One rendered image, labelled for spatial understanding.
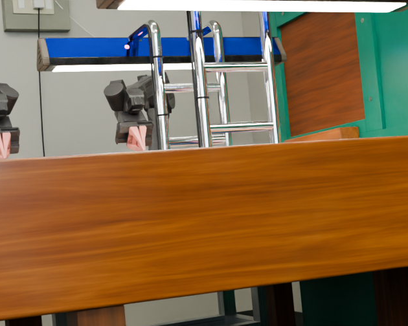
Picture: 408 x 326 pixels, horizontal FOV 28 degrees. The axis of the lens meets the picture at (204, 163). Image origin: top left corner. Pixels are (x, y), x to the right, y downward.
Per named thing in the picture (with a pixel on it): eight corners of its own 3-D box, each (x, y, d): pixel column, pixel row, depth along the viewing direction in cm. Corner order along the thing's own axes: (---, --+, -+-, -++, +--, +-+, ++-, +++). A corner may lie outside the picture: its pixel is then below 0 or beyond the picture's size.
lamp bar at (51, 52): (36, 72, 190) (34, 41, 190) (273, 67, 214) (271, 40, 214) (42, 65, 183) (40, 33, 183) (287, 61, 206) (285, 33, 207)
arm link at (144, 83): (138, 87, 230) (169, 68, 258) (109, 91, 232) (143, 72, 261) (147, 129, 233) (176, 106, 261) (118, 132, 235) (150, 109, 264)
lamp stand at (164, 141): (136, 219, 193) (121, 35, 196) (214, 212, 201) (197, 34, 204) (162, 217, 176) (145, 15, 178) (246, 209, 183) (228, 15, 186)
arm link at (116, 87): (127, 93, 220) (135, 65, 228) (98, 97, 222) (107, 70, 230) (140, 124, 227) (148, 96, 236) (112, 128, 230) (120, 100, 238)
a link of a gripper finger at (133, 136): (162, 140, 216) (152, 121, 223) (136, 141, 213) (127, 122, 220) (159, 161, 219) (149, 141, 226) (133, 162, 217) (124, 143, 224)
